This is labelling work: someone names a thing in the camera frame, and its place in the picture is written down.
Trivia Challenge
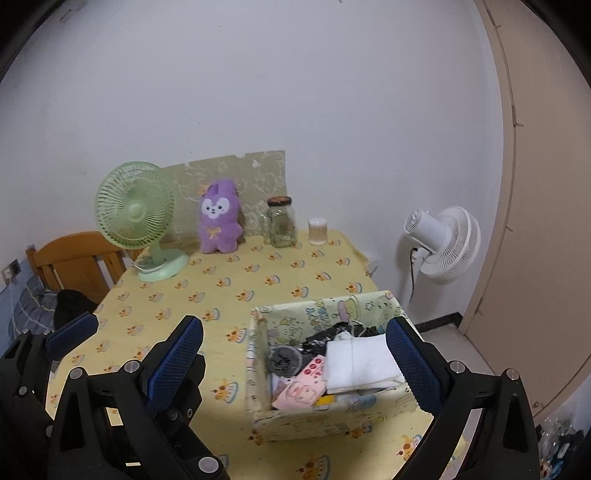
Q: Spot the dark brown sock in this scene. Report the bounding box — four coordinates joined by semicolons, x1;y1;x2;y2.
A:
266;345;304;378

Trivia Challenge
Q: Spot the white cloth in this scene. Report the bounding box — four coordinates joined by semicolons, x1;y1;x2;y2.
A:
324;334;405;394

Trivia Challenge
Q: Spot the black plastic bag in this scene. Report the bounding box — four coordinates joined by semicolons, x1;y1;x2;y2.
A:
298;322;385;356

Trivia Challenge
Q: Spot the blue plaid bedding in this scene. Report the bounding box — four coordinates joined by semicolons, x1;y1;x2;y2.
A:
0;276;57;353

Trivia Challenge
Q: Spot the black garment on chair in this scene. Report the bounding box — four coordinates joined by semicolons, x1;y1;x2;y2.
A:
53;289;98;329

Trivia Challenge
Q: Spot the wooden chair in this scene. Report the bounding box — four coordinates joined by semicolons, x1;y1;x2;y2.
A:
26;231;142;304

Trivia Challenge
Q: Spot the beige door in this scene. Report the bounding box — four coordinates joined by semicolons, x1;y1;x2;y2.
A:
461;1;590;421

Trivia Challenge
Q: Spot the yellow cake print tablecloth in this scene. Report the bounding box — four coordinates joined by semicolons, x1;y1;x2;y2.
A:
46;232;431;479

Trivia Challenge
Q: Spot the yellow cartoon fabric storage box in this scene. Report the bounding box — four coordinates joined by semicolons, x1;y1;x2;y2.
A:
245;291;418;441

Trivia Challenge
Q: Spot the green desk fan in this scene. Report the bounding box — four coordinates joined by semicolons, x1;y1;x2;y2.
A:
94;161;189;283

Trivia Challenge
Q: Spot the purple plush bunny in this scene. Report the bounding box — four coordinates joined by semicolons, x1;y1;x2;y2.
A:
198;179;243;254

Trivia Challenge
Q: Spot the white standing fan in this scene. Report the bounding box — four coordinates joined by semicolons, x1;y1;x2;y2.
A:
404;206;482;304

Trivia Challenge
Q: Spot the glass jar with lid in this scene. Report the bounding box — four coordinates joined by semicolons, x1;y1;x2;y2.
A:
262;196;297;248

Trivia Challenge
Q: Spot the wall power socket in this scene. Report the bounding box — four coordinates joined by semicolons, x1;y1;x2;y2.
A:
1;259;22;285

